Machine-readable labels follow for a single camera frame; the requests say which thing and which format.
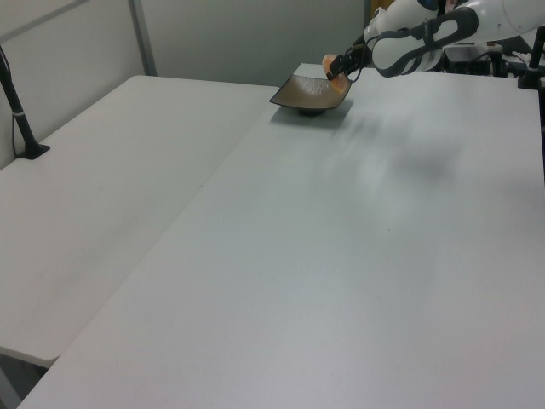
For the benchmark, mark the black camera stand pole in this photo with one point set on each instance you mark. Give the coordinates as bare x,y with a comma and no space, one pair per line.
17,115

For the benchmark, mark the black electronics box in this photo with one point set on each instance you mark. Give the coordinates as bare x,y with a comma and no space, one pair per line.
468,59

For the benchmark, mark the orange bread roll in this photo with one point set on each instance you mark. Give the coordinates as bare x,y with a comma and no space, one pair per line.
340,83

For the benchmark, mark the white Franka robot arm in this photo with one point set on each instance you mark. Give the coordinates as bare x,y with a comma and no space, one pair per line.
481,17

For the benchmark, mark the black clamp stand with pole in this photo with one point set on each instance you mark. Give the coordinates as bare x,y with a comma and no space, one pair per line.
532,64

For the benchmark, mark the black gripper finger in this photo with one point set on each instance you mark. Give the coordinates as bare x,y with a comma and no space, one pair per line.
355,57
336,68

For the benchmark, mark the dark robot gripper body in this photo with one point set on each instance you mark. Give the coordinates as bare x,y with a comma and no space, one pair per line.
400,51

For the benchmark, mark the grey partition frame post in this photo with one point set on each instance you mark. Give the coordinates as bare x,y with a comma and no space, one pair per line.
142,38
365,25

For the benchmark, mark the square brown ceramic plate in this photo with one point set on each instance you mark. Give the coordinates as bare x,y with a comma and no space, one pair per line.
306,91

